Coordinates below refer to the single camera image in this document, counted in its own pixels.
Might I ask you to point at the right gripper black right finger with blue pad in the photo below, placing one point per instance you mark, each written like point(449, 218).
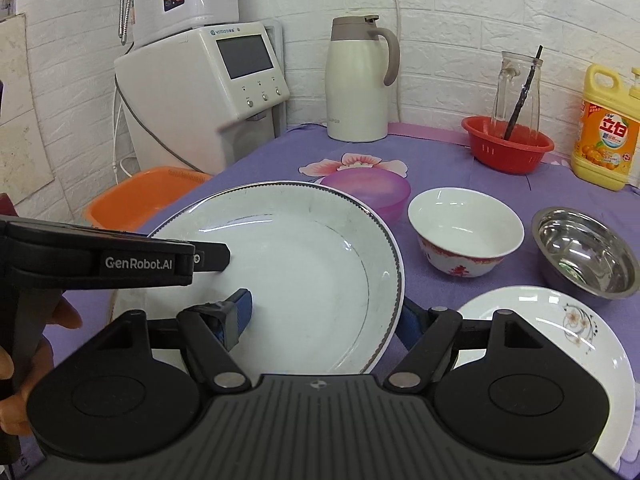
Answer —
point(429, 336)

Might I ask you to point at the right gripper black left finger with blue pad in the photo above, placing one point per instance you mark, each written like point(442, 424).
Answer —
point(209, 332)

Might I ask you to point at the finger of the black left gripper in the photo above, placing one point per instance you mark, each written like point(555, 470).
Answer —
point(210, 256)

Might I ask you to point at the white red patterned bowl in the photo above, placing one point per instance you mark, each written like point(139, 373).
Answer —
point(464, 233)

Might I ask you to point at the large white rimmed plate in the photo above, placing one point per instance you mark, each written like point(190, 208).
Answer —
point(325, 274)

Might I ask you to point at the pink plastic bowl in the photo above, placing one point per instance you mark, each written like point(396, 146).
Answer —
point(383, 191)

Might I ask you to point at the white floral small plate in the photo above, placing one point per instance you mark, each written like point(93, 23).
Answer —
point(586, 338)

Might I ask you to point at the stainless steel bowl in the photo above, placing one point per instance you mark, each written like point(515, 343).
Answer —
point(582, 257)

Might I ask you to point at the orange plastic basin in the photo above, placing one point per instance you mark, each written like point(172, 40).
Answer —
point(128, 205)

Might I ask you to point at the white countertop water dispenser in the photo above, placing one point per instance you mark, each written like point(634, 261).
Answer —
point(205, 98)

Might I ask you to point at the red plastic colander basket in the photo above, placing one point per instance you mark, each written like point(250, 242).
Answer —
point(521, 154)

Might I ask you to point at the white thermos jug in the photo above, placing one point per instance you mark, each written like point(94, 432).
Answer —
point(363, 62)

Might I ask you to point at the yellow detergent bottle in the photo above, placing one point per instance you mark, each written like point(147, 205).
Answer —
point(608, 130)

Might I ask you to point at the black stirring stick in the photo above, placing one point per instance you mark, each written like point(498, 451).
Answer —
point(522, 95)

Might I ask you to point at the clear glass pitcher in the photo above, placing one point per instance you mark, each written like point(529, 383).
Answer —
point(517, 90)

